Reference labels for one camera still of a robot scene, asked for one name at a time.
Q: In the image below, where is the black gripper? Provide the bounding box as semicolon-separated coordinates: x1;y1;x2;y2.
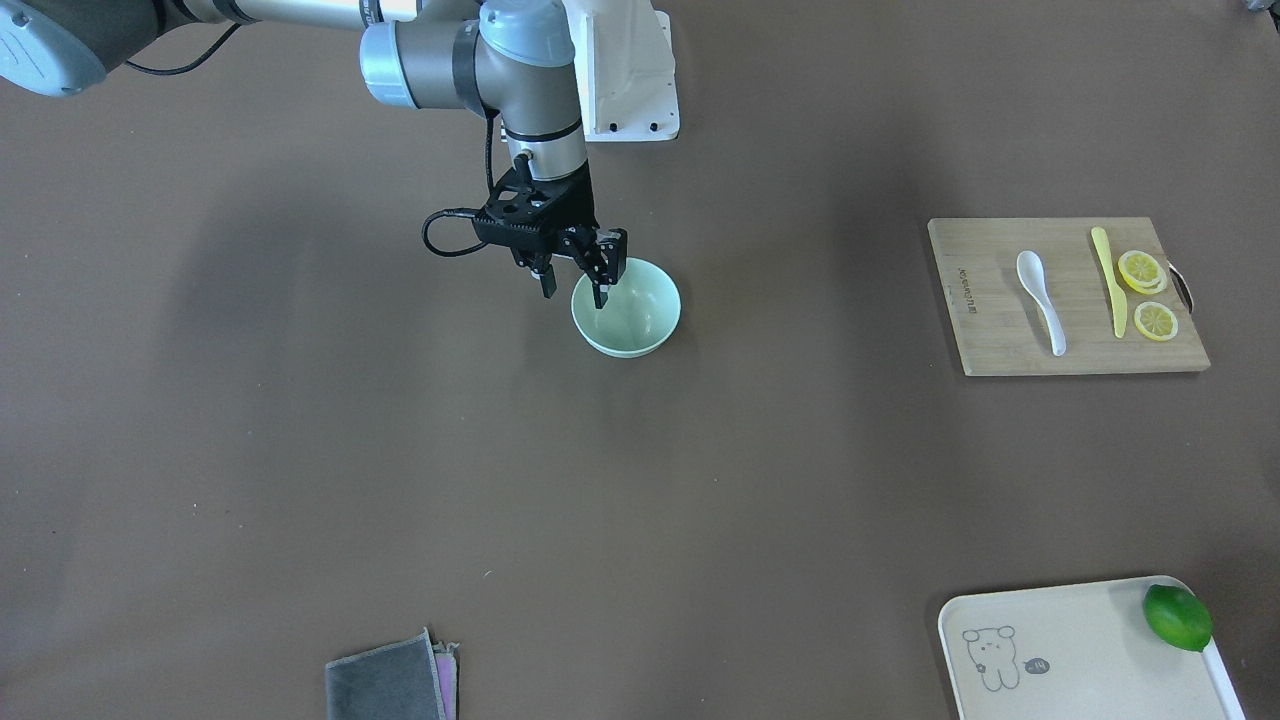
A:
472;160;628;310

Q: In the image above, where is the light green bowl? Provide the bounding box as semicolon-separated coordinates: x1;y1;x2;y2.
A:
570;258;682;357

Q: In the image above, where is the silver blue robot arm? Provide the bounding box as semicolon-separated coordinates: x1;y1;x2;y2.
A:
3;1;627;307

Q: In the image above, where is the white ceramic spoon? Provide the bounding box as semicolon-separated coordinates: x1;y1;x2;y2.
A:
1016;250;1068;357

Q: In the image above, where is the bamboo cutting board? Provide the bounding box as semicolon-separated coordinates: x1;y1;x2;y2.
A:
927;217;1210;377

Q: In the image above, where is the grey folded cloth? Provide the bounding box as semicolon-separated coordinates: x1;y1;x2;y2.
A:
325;628;460;719

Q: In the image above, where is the yellow plastic knife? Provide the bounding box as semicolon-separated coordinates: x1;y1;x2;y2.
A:
1091;225;1128;340

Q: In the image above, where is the upper lemon slice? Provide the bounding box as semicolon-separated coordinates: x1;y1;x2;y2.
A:
1116;250;1169;296

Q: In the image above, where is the lemon slice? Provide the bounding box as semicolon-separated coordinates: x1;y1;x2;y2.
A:
1116;250;1169;296
1133;301;1180;342

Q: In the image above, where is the lower lemon slice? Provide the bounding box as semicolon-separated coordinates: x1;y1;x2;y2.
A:
1133;301;1180;342

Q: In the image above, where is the cream tray with bear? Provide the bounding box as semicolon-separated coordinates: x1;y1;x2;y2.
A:
937;575;1244;719

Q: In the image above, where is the green lime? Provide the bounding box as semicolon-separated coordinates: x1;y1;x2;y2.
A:
1142;584;1213;653

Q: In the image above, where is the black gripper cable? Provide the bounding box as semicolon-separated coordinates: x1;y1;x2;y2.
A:
421;115;500;259

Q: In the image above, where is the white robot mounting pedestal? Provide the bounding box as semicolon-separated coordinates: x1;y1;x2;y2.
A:
564;1;681;143

